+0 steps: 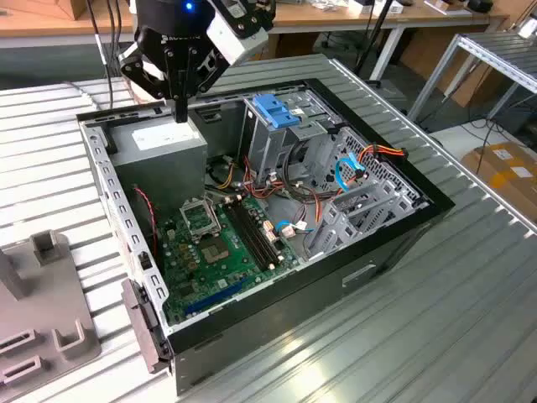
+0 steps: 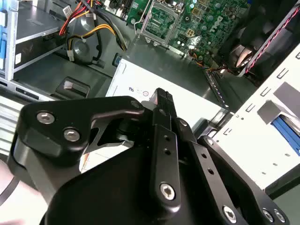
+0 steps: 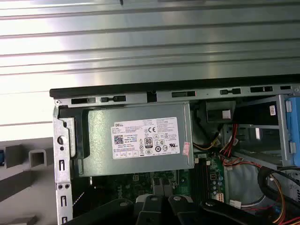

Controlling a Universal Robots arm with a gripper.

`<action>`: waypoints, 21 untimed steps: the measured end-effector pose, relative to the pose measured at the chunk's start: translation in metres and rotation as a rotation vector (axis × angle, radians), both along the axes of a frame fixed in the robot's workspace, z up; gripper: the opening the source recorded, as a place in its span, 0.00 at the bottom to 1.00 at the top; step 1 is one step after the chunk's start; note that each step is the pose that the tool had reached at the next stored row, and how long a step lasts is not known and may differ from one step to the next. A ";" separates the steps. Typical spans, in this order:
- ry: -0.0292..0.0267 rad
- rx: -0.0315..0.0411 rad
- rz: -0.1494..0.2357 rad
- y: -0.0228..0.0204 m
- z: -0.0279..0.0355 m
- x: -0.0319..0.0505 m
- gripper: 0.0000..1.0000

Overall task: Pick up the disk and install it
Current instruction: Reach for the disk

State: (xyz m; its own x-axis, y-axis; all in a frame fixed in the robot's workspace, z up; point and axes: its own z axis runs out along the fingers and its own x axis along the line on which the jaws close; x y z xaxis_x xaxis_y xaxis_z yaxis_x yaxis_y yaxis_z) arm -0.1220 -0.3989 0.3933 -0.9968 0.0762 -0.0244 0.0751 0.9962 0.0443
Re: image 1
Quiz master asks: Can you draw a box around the wooden desk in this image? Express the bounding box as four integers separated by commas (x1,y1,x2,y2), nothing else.
0,0,511,81

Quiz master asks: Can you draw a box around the grey metal drive cage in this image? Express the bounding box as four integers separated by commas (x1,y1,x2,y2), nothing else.
238,87,343,190

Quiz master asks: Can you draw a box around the black tripod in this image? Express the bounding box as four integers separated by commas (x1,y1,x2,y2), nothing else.
354,0,398,83

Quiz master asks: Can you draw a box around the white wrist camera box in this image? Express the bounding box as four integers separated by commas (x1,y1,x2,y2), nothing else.
204,0,270,67

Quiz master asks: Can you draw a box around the black RAM slot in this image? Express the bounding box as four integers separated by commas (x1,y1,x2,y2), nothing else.
242,196,289,262
237,198,282,265
230,200,277,269
223,201,272,272

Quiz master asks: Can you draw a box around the yellow black wire bundle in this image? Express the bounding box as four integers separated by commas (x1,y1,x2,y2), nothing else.
207,154,238,191

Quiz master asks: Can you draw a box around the CPU socket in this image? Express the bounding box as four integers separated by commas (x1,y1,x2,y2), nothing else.
199,235,232,267

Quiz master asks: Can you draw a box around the blue expansion slot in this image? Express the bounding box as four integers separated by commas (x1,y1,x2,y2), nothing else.
183,275,249,317

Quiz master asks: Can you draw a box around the black sleeved cable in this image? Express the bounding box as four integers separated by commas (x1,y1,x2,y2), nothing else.
281,137,335,205

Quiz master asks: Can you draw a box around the grey parts rack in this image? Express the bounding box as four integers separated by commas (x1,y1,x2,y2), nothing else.
0,228,102,400

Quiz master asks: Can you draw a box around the thin light blue wire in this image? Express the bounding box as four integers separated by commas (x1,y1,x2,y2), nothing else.
274,218,315,234

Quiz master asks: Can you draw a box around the green motherboard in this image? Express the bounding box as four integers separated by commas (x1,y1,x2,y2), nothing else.
159,195,301,327

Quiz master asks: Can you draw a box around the black open PC case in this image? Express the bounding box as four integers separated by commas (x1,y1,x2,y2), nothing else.
75,77,456,398

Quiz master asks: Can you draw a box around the large brown cardboard box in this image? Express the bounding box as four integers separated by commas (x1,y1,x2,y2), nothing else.
400,27,511,109

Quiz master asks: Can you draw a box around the multicolour wire bundle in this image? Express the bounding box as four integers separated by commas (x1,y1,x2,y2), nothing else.
241,154,336,226

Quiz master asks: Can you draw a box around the cardboard box with labels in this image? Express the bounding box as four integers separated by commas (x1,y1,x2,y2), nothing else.
460,141,537,211

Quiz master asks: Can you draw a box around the orange red power wire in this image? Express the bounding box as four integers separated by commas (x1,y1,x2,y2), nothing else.
356,142,409,177

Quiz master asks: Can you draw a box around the metal disk bay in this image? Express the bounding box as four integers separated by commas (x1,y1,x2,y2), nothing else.
304,125,431,261

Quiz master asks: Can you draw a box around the blue data wire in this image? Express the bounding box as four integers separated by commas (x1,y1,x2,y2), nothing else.
335,151,368,194

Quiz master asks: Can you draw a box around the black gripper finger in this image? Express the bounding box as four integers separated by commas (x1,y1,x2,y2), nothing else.
181,46,230,123
119,39,183,123

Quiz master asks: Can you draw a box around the metal socket cover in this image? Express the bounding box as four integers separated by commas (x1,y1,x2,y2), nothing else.
179,196,222,243

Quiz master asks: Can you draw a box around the aluminium frame table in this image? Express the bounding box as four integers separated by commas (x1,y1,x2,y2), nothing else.
406,32,537,123

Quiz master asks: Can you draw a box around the blue plastic drive latch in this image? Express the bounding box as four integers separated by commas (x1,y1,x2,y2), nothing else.
253,94,301,130

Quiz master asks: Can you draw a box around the grey power supply unit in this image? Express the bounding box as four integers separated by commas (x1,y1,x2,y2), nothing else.
104,113,210,219

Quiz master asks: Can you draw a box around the red black twisted wire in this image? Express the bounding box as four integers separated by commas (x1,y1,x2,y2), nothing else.
133,186,160,255

